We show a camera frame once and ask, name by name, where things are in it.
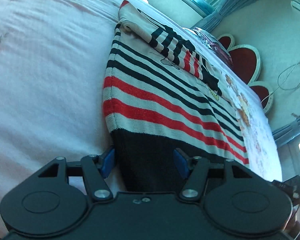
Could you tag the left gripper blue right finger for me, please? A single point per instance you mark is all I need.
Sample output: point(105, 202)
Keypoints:
point(184, 163)

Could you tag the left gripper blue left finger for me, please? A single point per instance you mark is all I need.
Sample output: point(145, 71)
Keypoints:
point(106, 162)

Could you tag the striped white knit sweater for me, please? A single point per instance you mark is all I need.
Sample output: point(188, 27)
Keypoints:
point(161, 94)

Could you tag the red heart-shaped headboard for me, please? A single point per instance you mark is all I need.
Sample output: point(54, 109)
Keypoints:
point(246, 64)

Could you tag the stack of folded quilts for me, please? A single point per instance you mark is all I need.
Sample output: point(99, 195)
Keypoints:
point(213, 44)

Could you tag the white floral bed sheet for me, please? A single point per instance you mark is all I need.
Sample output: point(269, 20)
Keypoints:
point(53, 57)

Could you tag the blue cushion on windowsill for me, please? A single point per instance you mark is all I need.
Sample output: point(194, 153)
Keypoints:
point(204, 6)

